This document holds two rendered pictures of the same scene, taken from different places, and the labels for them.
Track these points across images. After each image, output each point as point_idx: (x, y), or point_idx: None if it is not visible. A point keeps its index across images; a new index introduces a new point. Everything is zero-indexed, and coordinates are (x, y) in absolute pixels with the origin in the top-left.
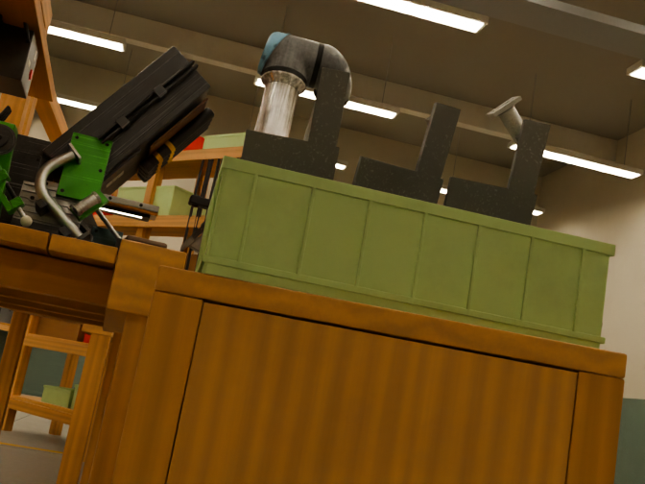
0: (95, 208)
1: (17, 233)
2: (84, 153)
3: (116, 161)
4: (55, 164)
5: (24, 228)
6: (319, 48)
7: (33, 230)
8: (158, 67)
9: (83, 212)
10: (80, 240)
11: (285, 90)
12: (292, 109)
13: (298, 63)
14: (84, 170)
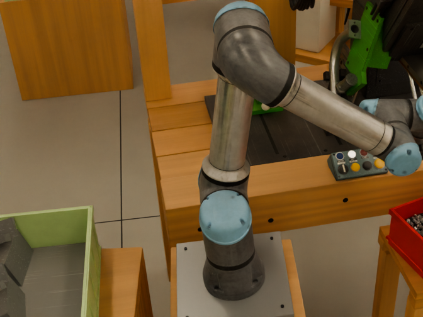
0: (354, 88)
1: (154, 149)
2: (366, 27)
3: (388, 38)
4: (340, 39)
5: (154, 147)
6: (218, 43)
7: (155, 151)
8: None
9: (344, 91)
10: (158, 168)
11: (218, 83)
12: (225, 105)
13: (216, 56)
14: (360, 46)
